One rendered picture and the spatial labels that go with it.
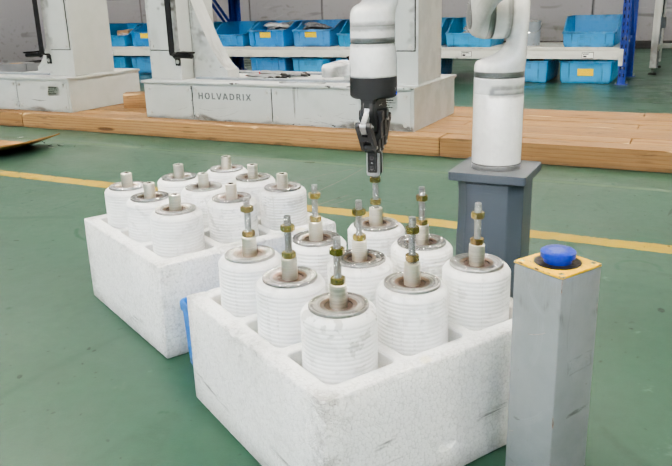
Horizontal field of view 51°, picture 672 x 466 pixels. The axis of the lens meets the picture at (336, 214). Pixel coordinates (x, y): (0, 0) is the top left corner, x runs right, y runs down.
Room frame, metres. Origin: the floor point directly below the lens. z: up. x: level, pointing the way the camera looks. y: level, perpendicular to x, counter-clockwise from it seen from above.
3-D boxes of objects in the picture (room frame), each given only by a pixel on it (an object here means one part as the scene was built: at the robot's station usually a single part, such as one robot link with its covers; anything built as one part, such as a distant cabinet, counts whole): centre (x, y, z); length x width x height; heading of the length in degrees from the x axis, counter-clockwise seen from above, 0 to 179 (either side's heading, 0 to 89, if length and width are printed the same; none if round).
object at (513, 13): (1.33, -0.31, 0.54); 0.09 x 0.09 x 0.17; 0
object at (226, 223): (1.34, 0.20, 0.16); 0.10 x 0.10 x 0.18
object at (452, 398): (0.97, -0.03, 0.09); 0.39 x 0.39 x 0.18; 34
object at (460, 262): (0.94, -0.20, 0.25); 0.08 x 0.08 x 0.01
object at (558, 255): (0.77, -0.26, 0.32); 0.04 x 0.04 x 0.02
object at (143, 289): (1.43, 0.27, 0.09); 0.39 x 0.39 x 0.18; 37
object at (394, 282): (0.88, -0.10, 0.25); 0.08 x 0.08 x 0.01
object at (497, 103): (1.33, -0.31, 0.39); 0.09 x 0.09 x 0.17; 63
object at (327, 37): (6.41, 0.06, 0.36); 0.50 x 0.38 x 0.21; 154
